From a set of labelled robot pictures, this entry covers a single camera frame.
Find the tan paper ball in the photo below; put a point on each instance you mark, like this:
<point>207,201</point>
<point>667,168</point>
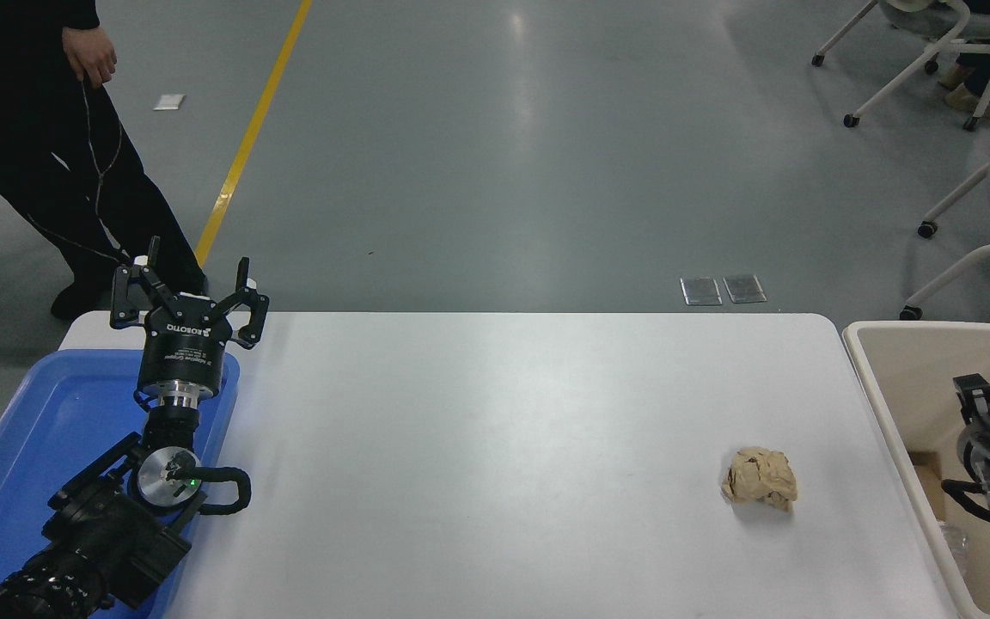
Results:
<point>760,480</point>

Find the white frame wheeled chair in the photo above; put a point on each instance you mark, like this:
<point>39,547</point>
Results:
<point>907,73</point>

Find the person's hand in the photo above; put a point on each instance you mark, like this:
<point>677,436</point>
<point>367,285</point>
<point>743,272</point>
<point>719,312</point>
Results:
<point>91,53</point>

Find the clear crumpled plastic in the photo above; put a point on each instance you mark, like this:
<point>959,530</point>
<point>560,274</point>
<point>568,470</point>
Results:
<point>956,546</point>

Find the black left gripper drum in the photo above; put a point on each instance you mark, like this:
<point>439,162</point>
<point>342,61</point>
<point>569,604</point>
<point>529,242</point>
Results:
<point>181,348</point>

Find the large pale plastic bin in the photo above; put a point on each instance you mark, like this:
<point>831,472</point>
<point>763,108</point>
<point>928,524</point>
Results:
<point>907,378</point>

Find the blue plastic tray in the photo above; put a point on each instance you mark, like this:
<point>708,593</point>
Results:
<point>39,430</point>

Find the brown cardboard piece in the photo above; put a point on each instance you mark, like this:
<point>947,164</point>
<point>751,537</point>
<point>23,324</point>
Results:
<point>926,481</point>

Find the standing person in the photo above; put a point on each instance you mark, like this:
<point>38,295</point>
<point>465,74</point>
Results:
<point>22,129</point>

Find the silver floor plate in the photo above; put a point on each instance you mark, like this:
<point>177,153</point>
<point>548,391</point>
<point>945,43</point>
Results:
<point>701,291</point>
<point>744,289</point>

